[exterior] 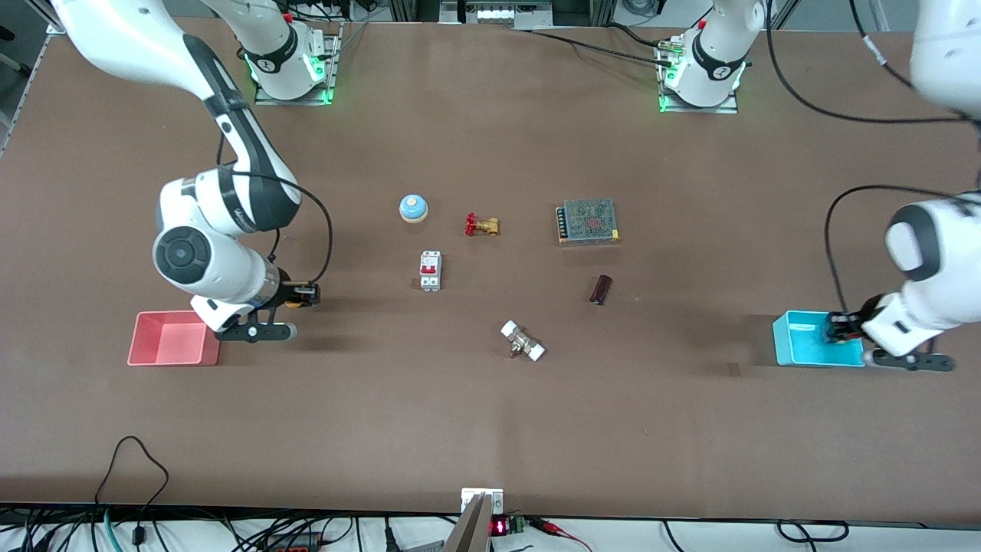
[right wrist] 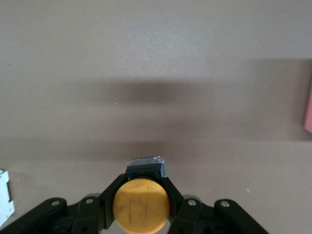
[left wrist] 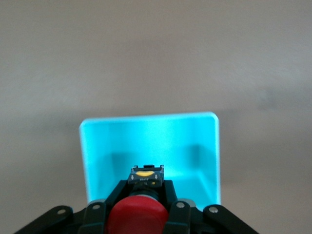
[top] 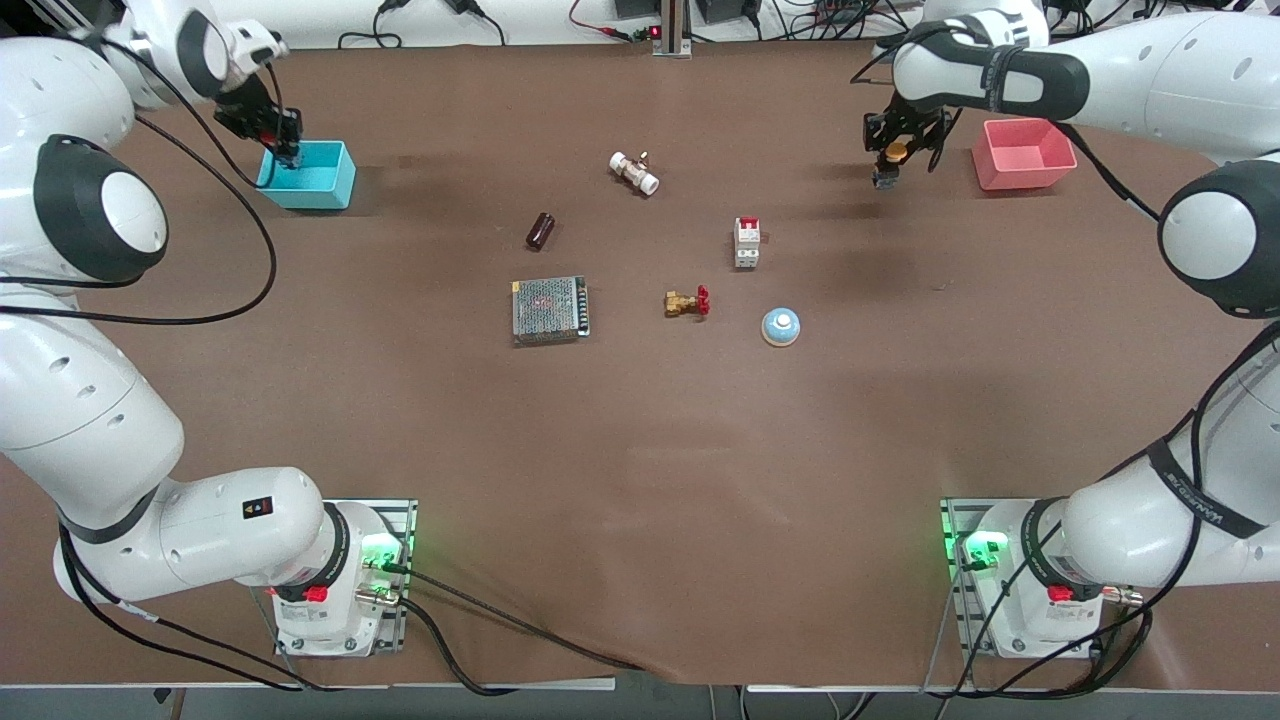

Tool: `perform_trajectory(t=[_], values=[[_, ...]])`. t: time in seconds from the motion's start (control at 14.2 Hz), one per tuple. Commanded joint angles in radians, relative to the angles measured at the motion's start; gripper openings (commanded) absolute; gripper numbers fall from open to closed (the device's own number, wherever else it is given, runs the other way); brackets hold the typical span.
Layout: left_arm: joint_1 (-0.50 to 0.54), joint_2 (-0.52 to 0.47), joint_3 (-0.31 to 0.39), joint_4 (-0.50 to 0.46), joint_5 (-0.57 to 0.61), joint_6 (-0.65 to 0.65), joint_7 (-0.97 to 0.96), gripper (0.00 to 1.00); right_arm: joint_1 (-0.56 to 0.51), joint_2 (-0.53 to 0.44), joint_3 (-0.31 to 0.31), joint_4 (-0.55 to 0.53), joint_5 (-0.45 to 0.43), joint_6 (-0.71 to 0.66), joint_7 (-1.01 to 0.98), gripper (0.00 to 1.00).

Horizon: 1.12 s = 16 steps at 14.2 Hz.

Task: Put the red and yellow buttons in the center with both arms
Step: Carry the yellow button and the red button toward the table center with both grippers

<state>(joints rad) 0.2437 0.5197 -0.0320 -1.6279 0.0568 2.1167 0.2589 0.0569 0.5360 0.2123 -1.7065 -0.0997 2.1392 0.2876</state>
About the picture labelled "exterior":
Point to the cyan plastic bin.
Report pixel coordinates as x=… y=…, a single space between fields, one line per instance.
x=801 y=345

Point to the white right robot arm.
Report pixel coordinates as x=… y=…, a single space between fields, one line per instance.
x=191 y=253

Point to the white metal bracket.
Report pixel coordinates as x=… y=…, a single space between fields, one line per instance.
x=469 y=497

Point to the orange black power strip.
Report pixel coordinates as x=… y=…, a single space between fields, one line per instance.
x=295 y=543

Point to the red clip lead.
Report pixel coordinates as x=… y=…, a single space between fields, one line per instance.
x=563 y=531

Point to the metal valve white ends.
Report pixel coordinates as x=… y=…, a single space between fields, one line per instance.
x=523 y=341

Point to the metal mesh power supply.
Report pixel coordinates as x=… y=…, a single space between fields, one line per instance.
x=588 y=221

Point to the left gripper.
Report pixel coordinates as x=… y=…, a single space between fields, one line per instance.
x=856 y=320

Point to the white red circuit breaker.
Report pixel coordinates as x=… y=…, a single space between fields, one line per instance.
x=430 y=271

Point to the dark brown cylinder capacitor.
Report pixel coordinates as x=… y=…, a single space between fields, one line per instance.
x=601 y=290

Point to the grey metal bar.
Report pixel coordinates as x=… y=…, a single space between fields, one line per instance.
x=469 y=533

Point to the red digit display module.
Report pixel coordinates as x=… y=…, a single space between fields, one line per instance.
x=502 y=527

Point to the aluminium frame rack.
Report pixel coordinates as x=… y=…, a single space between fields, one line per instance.
x=498 y=11

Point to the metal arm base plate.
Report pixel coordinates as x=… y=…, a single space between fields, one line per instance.
x=732 y=106
x=331 y=73

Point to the blue call bell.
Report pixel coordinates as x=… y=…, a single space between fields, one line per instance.
x=413 y=208

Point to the pink plastic bin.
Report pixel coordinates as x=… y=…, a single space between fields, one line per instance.
x=165 y=341

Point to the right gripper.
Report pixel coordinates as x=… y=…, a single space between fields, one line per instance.
x=289 y=293

